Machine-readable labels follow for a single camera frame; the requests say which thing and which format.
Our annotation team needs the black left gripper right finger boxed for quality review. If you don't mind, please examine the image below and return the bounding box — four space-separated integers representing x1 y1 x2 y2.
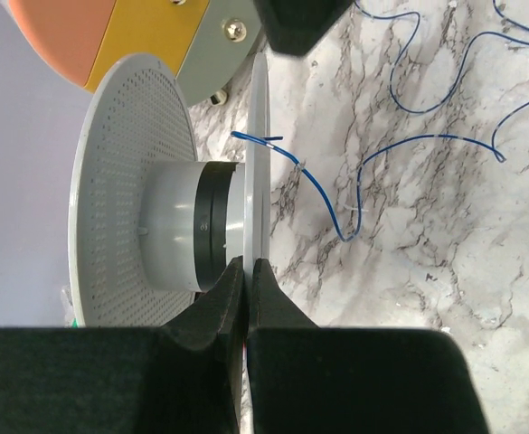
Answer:
247 259 488 433

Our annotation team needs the white perforated cable spool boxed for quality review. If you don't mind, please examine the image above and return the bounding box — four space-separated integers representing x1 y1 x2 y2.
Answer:
68 53 270 326

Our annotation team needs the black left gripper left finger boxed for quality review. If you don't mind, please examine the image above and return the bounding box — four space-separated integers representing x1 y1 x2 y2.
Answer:
0 259 245 433

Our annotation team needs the round three-drawer cabinet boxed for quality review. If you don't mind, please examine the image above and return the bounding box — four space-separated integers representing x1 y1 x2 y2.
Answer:
4 0 263 106

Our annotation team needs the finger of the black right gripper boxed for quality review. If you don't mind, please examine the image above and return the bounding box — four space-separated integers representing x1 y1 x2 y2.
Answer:
254 0 353 57

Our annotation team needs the long blue wire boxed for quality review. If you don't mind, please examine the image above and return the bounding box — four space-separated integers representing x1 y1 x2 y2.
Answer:
230 0 529 244

